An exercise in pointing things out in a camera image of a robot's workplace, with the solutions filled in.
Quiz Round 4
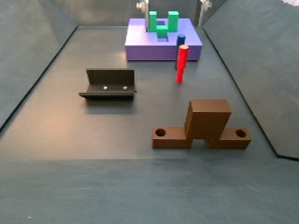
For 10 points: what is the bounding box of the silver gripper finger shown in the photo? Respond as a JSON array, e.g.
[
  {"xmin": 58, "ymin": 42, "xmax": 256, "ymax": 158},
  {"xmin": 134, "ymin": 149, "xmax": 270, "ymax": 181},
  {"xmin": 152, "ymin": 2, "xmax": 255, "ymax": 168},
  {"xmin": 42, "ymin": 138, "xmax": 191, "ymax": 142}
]
[
  {"xmin": 198, "ymin": 0, "xmax": 212, "ymax": 26},
  {"xmin": 136, "ymin": 0, "xmax": 150, "ymax": 16}
]

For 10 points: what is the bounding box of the brown T-shaped block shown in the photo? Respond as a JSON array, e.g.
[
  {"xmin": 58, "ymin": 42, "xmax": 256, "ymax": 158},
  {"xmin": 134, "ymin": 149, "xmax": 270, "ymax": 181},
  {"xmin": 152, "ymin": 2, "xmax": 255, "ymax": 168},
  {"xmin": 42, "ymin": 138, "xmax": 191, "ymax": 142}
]
[{"xmin": 152, "ymin": 99, "xmax": 251, "ymax": 150}]

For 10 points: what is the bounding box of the purple base board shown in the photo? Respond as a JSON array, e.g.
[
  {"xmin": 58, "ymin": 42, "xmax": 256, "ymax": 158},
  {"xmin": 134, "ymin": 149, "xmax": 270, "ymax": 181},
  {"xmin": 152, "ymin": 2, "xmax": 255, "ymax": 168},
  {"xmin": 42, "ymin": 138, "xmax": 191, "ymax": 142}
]
[{"xmin": 126, "ymin": 18, "xmax": 203, "ymax": 61}]

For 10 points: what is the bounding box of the green U-shaped block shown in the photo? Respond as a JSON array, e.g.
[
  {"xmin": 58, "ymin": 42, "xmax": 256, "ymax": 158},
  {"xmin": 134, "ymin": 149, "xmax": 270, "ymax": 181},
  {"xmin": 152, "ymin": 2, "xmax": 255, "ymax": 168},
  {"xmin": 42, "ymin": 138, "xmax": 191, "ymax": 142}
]
[{"xmin": 147, "ymin": 11, "xmax": 180, "ymax": 39}]

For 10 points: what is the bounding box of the blue cylinder peg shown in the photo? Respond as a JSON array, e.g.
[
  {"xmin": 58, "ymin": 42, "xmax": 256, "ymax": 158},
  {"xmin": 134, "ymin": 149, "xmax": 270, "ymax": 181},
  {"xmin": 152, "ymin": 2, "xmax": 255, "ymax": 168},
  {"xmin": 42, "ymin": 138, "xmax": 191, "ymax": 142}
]
[{"xmin": 175, "ymin": 33, "xmax": 186, "ymax": 69}]

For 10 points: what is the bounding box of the red cylinder peg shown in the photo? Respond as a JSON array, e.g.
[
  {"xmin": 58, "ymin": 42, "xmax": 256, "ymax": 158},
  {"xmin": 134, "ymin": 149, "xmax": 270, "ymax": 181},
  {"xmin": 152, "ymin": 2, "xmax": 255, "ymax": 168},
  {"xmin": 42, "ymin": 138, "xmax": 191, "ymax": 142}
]
[{"xmin": 176, "ymin": 45, "xmax": 190, "ymax": 83}]

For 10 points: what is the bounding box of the black angle bracket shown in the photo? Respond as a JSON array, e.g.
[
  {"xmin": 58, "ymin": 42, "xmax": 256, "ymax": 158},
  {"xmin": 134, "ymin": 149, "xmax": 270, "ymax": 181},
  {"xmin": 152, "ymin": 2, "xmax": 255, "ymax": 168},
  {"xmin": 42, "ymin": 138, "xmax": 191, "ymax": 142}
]
[{"xmin": 79, "ymin": 68, "xmax": 136, "ymax": 99}]

